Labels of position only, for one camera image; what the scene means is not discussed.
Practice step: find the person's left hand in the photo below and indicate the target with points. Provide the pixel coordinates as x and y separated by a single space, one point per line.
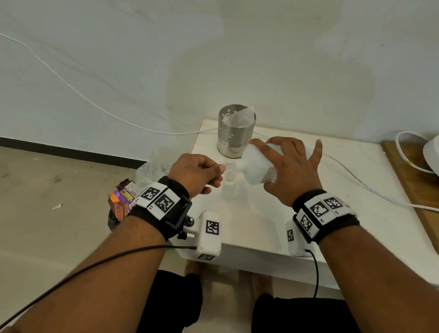
195 175

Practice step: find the person's right hand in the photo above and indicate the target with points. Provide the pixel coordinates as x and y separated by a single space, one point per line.
298 175

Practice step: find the small clear bottle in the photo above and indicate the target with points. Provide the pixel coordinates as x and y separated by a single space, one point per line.
229 176

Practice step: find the large translucent bottle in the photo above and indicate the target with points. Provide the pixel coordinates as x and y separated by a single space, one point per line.
255 168

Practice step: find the person's left forearm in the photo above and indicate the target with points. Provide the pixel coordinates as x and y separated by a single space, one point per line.
92 288

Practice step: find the person's right forearm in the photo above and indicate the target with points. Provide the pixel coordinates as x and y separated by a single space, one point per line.
380 284

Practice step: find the person's left foot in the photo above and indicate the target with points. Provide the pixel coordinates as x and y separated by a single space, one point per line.
194 267

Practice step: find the person's foot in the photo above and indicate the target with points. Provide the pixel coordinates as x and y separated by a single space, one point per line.
194 267
262 284

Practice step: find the person's right foot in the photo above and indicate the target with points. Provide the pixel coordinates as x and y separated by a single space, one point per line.
262 284

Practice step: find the person's black shorts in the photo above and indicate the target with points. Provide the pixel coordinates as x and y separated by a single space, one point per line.
301 315

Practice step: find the clear plastic bag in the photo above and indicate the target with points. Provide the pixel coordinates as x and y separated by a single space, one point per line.
151 175

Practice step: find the black left wristband with markers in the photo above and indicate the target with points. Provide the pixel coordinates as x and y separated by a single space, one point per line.
161 206

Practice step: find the perforated metal cup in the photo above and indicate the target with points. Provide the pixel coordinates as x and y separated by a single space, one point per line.
235 140

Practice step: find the white paper in cup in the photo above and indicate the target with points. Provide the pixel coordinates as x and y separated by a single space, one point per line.
240 118

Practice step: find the black trash bag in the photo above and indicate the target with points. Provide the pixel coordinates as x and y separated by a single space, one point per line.
113 223

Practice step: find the wooden board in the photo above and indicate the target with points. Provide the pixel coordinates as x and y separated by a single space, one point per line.
422 202

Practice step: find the white round lamp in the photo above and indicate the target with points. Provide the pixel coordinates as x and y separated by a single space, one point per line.
432 154

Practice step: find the white paper scrap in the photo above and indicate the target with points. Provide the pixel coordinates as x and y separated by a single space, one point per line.
57 206

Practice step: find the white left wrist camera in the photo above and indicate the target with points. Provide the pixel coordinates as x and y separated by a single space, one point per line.
207 236

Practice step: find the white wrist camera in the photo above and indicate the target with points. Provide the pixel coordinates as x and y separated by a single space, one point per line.
207 236
295 242

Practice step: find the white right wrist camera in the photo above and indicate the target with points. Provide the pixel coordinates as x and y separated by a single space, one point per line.
295 242

